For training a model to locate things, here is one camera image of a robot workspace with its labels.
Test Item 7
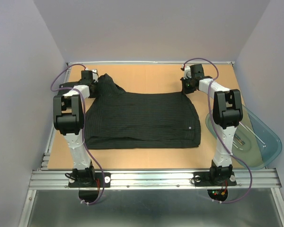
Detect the black pinstriped long sleeve shirt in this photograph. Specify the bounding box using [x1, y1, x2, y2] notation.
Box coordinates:
[84, 74, 201, 149]

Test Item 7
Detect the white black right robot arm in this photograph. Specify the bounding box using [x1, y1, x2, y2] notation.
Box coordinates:
[181, 64, 243, 187]

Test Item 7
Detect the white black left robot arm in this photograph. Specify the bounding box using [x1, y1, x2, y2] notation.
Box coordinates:
[53, 69, 99, 188]

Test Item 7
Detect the translucent blue plastic bin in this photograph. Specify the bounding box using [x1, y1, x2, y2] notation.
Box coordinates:
[205, 106, 282, 170]

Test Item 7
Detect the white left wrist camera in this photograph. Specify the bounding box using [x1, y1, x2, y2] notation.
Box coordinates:
[91, 69, 99, 81]

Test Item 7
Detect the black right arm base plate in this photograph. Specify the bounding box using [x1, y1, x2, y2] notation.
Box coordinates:
[191, 171, 237, 187]

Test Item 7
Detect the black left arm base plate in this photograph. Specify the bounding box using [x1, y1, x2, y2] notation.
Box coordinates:
[65, 172, 111, 188]

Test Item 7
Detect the aluminium table frame rail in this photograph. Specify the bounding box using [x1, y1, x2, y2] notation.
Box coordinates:
[18, 61, 284, 227]

